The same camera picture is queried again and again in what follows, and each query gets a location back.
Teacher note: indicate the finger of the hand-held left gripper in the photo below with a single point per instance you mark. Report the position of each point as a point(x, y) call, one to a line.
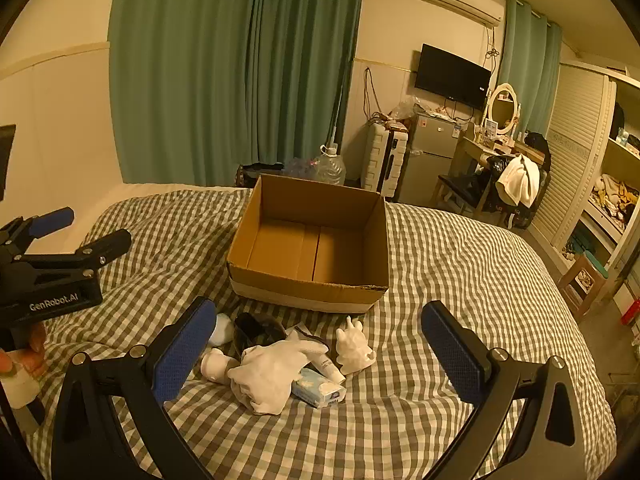
point(107, 245)
point(50, 220)

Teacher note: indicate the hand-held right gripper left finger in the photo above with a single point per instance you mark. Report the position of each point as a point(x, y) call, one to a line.
point(182, 355)

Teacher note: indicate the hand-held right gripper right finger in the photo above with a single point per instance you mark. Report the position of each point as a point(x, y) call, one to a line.
point(452, 355)

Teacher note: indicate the white plastic bottle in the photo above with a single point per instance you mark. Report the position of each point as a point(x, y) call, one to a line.
point(216, 366)

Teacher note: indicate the pale round jar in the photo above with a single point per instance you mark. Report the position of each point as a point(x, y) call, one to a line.
point(223, 330)

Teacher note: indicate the black pouch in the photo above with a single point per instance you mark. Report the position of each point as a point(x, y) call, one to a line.
point(255, 330)

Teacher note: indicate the white cloth glove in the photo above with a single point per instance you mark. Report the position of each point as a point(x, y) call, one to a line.
point(270, 375)

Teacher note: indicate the white purple tube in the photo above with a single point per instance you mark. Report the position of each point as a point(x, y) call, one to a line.
point(327, 367)

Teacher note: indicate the blue white tissue packet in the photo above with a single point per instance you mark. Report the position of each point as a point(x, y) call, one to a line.
point(316, 391)

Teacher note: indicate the cardboard box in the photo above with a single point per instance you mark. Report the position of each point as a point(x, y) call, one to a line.
point(310, 296)

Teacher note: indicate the person's left hand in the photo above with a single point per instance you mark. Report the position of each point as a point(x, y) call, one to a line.
point(30, 352)

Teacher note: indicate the checkered blanket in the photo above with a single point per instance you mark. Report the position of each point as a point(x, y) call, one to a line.
point(450, 270)

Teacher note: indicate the small white packet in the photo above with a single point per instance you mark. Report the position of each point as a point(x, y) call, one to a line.
point(302, 334)

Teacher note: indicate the wooden stool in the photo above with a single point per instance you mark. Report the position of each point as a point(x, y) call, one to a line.
point(582, 272)

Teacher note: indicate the dark bag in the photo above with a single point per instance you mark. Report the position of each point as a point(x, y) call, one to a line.
point(257, 172)

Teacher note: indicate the black chair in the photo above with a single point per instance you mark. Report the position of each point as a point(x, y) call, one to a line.
point(460, 187)

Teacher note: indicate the red box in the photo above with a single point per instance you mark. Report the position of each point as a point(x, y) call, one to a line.
point(631, 311)

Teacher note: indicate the white towel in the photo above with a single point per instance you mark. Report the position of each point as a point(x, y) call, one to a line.
point(517, 180)

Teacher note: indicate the grey small fridge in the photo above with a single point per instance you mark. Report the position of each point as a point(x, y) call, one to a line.
point(425, 160)

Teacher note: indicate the wide green curtain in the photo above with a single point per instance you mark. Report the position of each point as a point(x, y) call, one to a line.
point(200, 60)

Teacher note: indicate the white suitcase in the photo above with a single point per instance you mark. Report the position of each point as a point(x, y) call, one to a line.
point(375, 160)

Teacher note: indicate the large clear water bottle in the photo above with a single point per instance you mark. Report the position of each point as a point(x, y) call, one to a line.
point(330, 167)

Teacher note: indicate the black bag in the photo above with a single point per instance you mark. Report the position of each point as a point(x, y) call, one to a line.
point(537, 145)

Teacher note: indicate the white wardrobe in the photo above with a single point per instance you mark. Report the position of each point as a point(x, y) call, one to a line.
point(570, 135)

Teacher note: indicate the clear plastic bag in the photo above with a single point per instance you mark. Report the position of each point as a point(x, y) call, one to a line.
point(405, 107)

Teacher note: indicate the round white vanity mirror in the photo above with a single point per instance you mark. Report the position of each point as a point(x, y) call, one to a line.
point(502, 107)

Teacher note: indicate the narrow green curtain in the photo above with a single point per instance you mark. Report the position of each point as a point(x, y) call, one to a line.
point(530, 60)

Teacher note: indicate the black wall television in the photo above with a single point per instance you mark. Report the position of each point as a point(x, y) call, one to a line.
point(450, 77)

